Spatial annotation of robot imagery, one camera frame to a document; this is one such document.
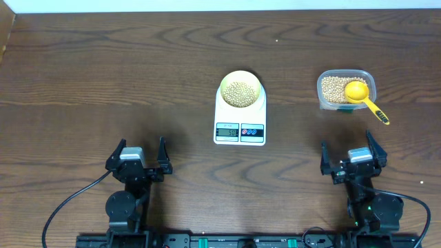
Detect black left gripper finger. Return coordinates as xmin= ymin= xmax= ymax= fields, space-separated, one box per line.
xmin=157 ymin=136 xmax=173 ymax=174
xmin=105 ymin=138 xmax=126 ymax=171

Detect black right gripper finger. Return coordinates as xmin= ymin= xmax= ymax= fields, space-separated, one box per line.
xmin=320 ymin=142 xmax=332 ymax=175
xmin=366 ymin=130 xmax=387 ymax=167

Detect yellow plastic measuring scoop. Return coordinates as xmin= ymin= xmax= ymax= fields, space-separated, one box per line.
xmin=345 ymin=81 xmax=390 ymax=125

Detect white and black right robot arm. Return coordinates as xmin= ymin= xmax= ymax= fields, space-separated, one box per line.
xmin=320 ymin=132 xmax=404 ymax=247

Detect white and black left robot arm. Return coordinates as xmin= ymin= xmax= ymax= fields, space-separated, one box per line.
xmin=105 ymin=137 xmax=173 ymax=247

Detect white digital kitchen scale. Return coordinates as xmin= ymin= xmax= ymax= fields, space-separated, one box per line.
xmin=213 ymin=86 xmax=267 ymax=146

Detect soybeans in yellow bowl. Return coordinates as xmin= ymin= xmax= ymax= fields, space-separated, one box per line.
xmin=223 ymin=81 xmax=257 ymax=107

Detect pale yellow bowl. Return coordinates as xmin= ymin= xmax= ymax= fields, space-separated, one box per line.
xmin=220 ymin=70 xmax=262 ymax=104

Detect soybeans in container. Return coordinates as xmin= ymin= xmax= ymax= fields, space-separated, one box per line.
xmin=321 ymin=76 xmax=367 ymax=103

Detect clear plastic container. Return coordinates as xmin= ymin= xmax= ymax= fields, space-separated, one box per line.
xmin=317 ymin=69 xmax=377 ymax=111

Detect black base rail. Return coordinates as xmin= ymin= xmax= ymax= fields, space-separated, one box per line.
xmin=75 ymin=233 xmax=422 ymax=248

